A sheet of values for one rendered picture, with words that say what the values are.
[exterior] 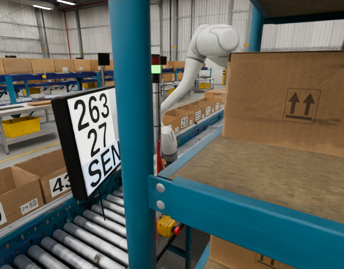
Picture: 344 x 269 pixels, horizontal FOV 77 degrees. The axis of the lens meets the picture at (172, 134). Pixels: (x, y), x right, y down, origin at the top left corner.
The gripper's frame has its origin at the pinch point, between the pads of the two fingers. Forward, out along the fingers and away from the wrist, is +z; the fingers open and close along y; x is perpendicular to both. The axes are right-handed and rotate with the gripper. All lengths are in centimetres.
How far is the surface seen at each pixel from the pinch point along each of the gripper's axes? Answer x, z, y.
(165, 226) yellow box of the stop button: -36.4, -11.2, 15.3
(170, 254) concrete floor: -13, 90, -15
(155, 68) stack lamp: -10, -80, 10
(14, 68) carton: 165, -4, -502
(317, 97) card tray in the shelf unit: -57, -96, 62
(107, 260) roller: -60, -7, -4
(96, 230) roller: -50, -2, -24
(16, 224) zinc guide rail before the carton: -70, -25, -46
